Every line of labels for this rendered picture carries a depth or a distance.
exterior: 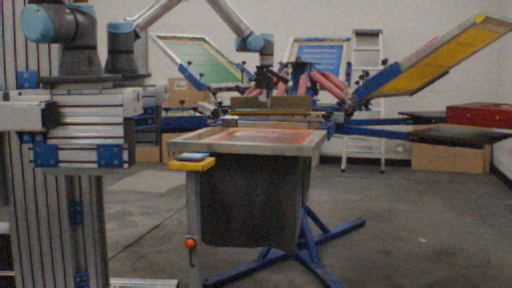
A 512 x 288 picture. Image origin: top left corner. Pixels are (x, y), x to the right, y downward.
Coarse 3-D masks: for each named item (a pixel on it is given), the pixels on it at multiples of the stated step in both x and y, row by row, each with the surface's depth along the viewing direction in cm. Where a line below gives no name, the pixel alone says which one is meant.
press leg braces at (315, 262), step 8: (304, 216) 328; (312, 216) 350; (304, 224) 324; (320, 224) 359; (304, 232) 323; (320, 232) 368; (328, 232) 367; (312, 240) 318; (264, 248) 320; (312, 248) 314; (264, 256) 318; (312, 256) 311; (312, 264) 308; (320, 264) 308
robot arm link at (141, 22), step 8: (160, 0) 222; (168, 0) 222; (176, 0) 224; (184, 0) 226; (144, 8) 222; (152, 8) 221; (160, 8) 222; (168, 8) 224; (136, 16) 220; (144, 16) 220; (152, 16) 222; (160, 16) 224; (136, 24) 220; (144, 24) 221; (136, 32) 220; (136, 40) 224
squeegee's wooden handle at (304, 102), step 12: (240, 96) 247; (252, 96) 246; (276, 96) 242; (288, 96) 241; (300, 96) 240; (240, 108) 248; (252, 108) 246; (264, 108) 245; (276, 108) 243; (288, 108) 242; (300, 108) 240
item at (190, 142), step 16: (208, 128) 237; (224, 128) 257; (256, 128) 266; (272, 128) 263; (288, 128) 261; (304, 128) 259; (176, 144) 197; (192, 144) 195; (208, 144) 193; (224, 144) 192; (240, 144) 190; (256, 144) 189; (272, 144) 188; (288, 144) 188; (320, 144) 206
